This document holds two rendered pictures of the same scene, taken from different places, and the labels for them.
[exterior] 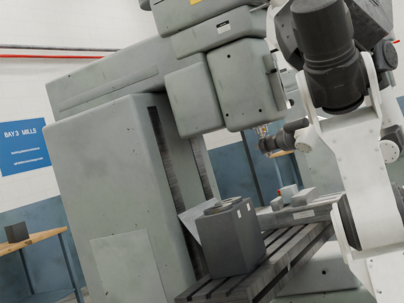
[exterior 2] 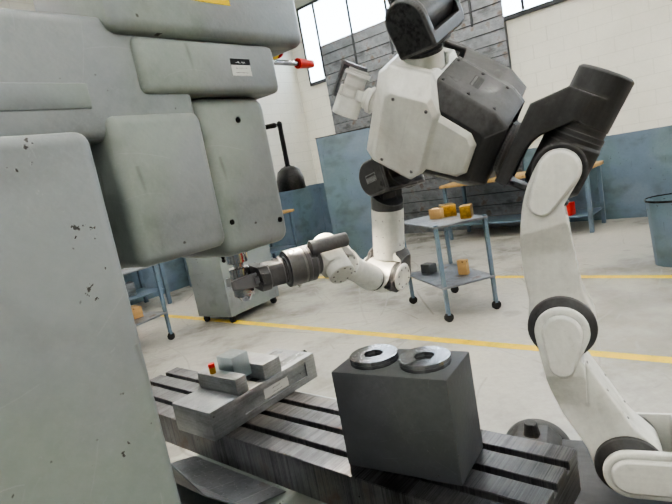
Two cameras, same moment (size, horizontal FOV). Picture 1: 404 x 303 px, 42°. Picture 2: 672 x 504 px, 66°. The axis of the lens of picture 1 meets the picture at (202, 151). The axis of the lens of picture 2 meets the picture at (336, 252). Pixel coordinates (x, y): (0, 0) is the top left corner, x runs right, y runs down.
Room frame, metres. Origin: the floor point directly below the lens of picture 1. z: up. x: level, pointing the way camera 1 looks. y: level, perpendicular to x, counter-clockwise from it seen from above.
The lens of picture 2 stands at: (1.54, 0.85, 1.45)
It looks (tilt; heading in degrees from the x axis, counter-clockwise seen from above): 9 degrees down; 282
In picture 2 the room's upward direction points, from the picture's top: 11 degrees counter-clockwise
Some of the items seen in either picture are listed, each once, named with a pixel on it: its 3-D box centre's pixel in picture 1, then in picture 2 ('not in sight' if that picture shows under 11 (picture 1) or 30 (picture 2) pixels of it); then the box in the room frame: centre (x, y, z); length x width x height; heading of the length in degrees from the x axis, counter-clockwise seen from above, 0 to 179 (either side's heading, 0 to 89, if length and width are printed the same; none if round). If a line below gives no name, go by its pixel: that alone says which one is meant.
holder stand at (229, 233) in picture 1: (231, 234); (406, 406); (1.64, -0.02, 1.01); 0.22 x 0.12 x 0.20; 158
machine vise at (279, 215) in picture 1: (301, 206); (247, 381); (2.06, -0.31, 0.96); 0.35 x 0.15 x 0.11; 61
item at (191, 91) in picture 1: (205, 99); (138, 192); (2.09, -0.07, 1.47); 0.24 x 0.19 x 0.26; 150
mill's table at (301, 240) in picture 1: (289, 241); (284, 432); (1.96, -0.22, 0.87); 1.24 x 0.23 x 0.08; 150
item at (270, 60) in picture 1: (276, 82); not in sight; (1.93, -0.33, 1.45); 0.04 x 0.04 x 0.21; 60
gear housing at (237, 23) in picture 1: (223, 34); (181, 82); (2.01, -0.20, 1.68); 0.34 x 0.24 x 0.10; 60
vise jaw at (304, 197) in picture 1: (305, 196); (252, 364); (2.05, -0.34, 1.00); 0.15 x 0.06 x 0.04; 151
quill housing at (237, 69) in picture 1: (247, 85); (217, 179); (1.99, -0.23, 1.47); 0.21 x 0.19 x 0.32; 150
